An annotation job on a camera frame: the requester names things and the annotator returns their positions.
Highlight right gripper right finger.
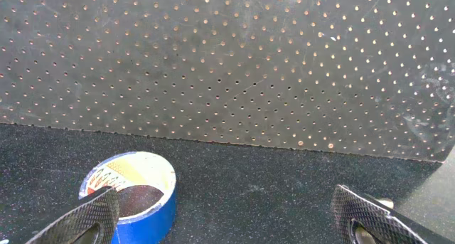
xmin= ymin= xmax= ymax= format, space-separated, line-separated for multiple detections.
xmin=330 ymin=184 xmax=455 ymax=244

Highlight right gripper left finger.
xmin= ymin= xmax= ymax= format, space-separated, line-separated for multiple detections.
xmin=24 ymin=186 xmax=121 ymax=244

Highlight roll of blue tape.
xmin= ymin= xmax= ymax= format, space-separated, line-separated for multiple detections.
xmin=77 ymin=150 xmax=178 ymax=244

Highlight black pegboard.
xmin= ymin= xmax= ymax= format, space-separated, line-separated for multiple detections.
xmin=0 ymin=0 xmax=455 ymax=163

